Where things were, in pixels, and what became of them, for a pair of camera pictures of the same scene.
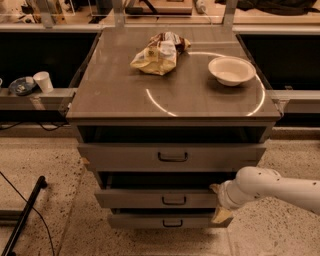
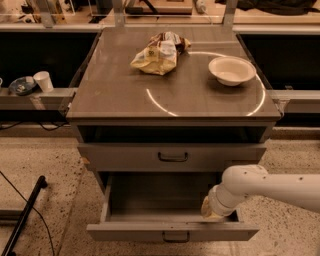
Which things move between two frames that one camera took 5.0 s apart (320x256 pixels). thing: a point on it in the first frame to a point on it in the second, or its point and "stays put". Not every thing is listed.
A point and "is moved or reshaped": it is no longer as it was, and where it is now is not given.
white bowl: x=231 y=70 stays put
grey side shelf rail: x=57 y=99 stays put
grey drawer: x=108 y=197 is moved or reshaped
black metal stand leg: x=41 y=184 stays put
